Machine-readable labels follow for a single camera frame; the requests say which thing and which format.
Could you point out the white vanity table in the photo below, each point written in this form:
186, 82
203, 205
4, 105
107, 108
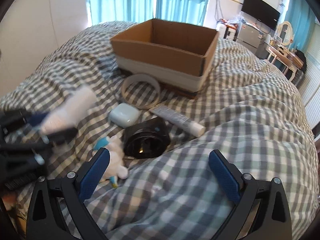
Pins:
290, 60

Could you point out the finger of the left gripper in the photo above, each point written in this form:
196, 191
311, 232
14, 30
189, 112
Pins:
58, 138
14, 119

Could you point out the silver mini fridge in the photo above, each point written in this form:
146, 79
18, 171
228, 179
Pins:
249, 36

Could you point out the white plush toy blue star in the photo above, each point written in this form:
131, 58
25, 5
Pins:
116, 168

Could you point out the brown cardboard box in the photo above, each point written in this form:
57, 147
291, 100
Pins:
178, 55

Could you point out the white cylindrical bottle device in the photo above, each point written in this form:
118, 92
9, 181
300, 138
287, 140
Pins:
70, 112

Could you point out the grey white cream tube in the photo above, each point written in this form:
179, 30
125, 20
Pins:
179, 120

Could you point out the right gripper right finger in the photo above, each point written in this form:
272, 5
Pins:
260, 210

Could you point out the checkered grey white duvet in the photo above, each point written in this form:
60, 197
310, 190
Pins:
252, 114

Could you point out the oval vanity mirror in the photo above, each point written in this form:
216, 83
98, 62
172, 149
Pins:
285, 32

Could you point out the black wall television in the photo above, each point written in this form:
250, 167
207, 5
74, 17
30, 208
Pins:
261, 11

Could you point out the blue curtains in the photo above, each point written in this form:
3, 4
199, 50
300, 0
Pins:
138, 11

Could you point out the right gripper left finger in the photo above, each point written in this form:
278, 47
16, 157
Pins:
45, 219

